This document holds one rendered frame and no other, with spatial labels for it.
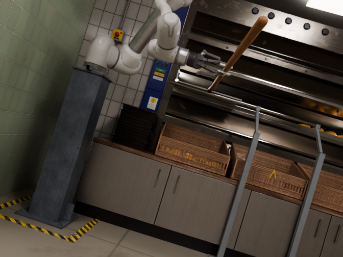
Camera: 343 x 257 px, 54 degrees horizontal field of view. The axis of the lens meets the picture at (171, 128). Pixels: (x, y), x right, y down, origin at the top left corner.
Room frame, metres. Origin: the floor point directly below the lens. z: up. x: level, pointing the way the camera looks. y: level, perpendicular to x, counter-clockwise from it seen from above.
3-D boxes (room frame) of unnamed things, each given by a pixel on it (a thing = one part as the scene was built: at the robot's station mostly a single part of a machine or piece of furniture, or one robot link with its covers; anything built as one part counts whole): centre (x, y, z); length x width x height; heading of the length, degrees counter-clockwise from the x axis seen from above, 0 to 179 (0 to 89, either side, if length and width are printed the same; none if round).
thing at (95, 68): (2.24, 0.62, 1.03); 0.22 x 0.18 x 0.06; 176
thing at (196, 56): (1.73, -0.02, 1.17); 0.09 x 0.07 x 0.08; 88
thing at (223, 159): (2.73, -0.21, 0.72); 0.56 x 0.49 x 0.28; 90
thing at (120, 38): (2.95, 0.69, 1.46); 0.10 x 0.07 x 0.10; 89
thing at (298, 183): (2.70, -0.81, 0.72); 0.56 x 0.49 x 0.28; 88
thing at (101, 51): (2.26, 0.61, 1.17); 0.18 x 0.16 x 0.22; 129
